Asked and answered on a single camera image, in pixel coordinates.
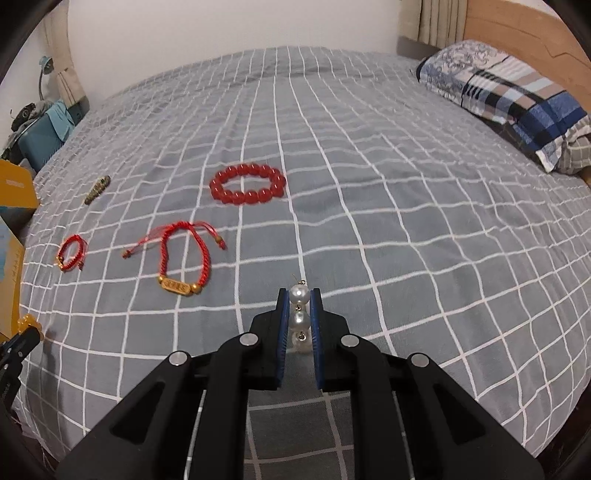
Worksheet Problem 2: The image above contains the beige curtain by headboard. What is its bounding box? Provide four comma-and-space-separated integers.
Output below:
399, 0, 468, 48

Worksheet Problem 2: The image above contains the brown wooden bead bracelet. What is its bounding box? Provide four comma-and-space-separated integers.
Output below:
83, 174, 112, 206

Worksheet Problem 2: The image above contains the red bead bracelet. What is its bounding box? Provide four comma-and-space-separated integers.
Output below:
208, 162, 288, 206

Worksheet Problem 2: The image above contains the blue plaid pillow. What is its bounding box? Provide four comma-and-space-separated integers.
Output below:
416, 40, 590, 175

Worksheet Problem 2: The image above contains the wooden headboard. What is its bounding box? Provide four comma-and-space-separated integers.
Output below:
464, 0, 591, 110

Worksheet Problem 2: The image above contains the red cord bracelet gold plate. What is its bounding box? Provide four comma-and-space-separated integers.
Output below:
121, 220, 226, 297

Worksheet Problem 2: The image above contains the small red cord bracelet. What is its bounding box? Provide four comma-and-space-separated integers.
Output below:
55, 233, 89, 273

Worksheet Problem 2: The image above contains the grey white checked bedsheet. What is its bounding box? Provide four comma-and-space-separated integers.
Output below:
14, 47, 590, 478

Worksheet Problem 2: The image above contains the teal suitcase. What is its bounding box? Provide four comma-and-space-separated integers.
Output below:
17, 100, 75, 173

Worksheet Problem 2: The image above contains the white pearl earring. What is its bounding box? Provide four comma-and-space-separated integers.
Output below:
288, 279, 311, 354

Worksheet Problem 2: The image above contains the blue desk lamp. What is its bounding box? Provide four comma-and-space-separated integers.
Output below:
38, 56, 54, 101

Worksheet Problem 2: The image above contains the white cardboard box blue outside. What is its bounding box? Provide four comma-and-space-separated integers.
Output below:
0, 160, 39, 340

